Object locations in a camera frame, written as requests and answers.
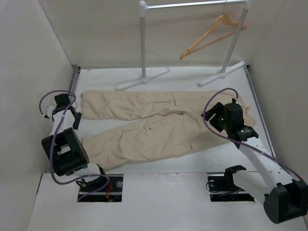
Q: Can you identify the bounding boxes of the beige trousers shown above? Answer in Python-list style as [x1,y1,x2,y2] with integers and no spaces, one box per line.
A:
[77,90,256,170]

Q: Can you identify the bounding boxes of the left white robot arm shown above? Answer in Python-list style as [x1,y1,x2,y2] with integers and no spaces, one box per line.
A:
[39,90,110,195]

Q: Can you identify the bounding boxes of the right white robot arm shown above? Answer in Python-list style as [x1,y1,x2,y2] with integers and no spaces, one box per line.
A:
[202,102,308,224]

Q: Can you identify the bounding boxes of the wooden clothes hanger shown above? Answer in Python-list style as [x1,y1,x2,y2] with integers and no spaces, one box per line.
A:
[180,11,240,60]

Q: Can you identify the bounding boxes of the white clothes rack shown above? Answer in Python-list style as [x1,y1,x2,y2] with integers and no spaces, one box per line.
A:
[115,0,252,91]

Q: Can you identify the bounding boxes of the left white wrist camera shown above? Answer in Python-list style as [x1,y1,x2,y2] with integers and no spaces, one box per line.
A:
[43,105,55,119]

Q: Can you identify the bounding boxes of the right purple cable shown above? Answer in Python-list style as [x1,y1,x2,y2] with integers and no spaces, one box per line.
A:
[202,88,308,186]

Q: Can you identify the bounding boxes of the purple cable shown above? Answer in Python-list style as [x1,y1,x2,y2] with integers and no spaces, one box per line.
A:
[38,90,110,202]
[202,88,308,186]

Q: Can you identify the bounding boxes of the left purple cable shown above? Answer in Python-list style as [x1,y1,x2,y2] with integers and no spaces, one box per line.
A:
[38,90,110,202]

